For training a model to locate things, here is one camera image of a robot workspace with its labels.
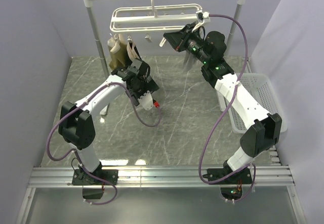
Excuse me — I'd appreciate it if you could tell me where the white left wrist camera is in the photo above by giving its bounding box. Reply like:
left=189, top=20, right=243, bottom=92
left=138, top=91, right=160, bottom=110

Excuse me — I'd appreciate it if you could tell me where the grey hanging underwear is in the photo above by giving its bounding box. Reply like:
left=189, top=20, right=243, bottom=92
left=183, top=52, right=196, bottom=72

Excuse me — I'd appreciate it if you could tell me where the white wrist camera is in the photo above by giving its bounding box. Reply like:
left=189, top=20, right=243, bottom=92
left=192, top=10, right=210, bottom=32
left=138, top=91, right=160, bottom=110

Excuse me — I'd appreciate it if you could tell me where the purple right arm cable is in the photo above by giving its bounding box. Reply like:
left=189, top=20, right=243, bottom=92
left=197, top=14, right=256, bottom=203

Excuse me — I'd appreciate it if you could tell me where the white clip hanger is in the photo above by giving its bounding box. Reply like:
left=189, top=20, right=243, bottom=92
left=109, top=0, right=203, bottom=41

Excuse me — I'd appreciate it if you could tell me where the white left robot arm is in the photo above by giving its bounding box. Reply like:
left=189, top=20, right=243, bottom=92
left=58, top=59, right=159, bottom=185

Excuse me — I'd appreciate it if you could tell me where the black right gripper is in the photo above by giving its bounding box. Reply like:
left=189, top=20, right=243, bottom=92
left=164, top=24, right=211, bottom=65

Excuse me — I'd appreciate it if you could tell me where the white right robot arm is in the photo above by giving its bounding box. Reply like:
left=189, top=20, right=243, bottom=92
left=164, top=24, right=282, bottom=184

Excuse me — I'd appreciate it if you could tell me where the aluminium mounting rail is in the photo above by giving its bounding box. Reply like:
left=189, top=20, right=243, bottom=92
left=27, top=165, right=295, bottom=188

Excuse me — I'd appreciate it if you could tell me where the khaki underwear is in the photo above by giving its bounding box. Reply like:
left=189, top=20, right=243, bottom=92
left=107, top=34, right=127, bottom=70

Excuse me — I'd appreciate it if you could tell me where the white plastic basket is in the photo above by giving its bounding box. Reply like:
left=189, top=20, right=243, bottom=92
left=228, top=73, right=288, bottom=134

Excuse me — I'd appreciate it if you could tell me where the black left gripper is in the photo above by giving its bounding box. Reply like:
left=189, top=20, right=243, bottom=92
left=127, top=73, right=159, bottom=106

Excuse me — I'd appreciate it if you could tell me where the black underwear beige waistband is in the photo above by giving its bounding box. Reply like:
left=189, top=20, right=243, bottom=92
left=126, top=39, right=141, bottom=63

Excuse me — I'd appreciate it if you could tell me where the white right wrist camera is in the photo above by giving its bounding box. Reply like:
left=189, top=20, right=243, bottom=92
left=192, top=10, right=210, bottom=32

